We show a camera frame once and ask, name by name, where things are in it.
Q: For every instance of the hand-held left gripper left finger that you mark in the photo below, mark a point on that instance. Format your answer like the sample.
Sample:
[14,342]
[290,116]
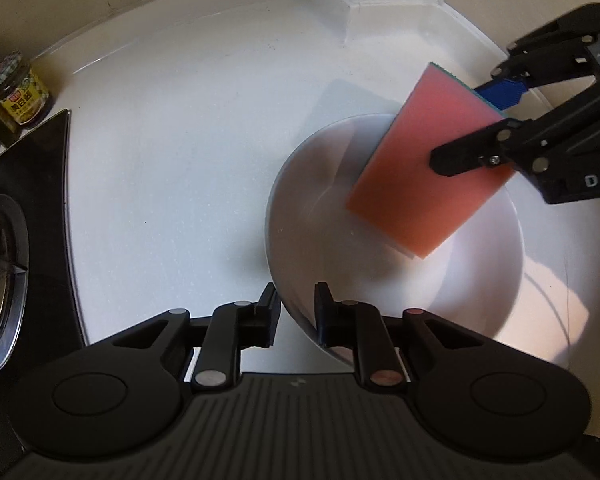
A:
[270,310]

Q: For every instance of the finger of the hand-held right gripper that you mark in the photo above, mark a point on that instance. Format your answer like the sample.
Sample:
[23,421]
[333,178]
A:
[460,155]
[505,92]

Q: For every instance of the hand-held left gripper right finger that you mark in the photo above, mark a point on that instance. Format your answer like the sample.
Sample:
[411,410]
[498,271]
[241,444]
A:
[322,310]

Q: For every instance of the pink and green sponge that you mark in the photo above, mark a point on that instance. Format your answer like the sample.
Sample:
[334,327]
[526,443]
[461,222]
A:
[410,180]

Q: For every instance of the white ceramic bowl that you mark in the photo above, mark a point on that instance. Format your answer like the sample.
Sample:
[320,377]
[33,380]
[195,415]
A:
[470,285]

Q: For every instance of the black glass gas hob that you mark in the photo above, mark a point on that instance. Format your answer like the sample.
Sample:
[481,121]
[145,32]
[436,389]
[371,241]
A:
[45,210]

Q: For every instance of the yellow label jar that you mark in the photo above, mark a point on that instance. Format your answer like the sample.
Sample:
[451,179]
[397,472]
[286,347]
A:
[20,95]

